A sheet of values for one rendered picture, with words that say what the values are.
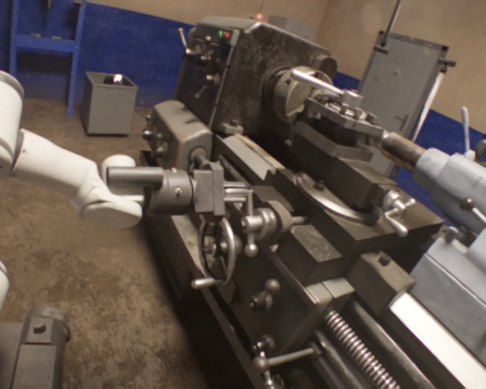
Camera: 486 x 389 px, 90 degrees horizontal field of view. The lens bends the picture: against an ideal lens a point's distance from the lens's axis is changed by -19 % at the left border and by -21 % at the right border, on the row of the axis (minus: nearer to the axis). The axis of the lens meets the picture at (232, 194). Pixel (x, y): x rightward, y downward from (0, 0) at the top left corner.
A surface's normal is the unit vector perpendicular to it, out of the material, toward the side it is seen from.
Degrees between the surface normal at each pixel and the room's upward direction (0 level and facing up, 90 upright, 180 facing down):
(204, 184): 54
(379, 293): 90
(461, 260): 62
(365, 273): 90
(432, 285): 90
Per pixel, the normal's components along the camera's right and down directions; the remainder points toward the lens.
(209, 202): 0.52, -0.07
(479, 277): -0.62, -0.40
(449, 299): -0.85, 0.00
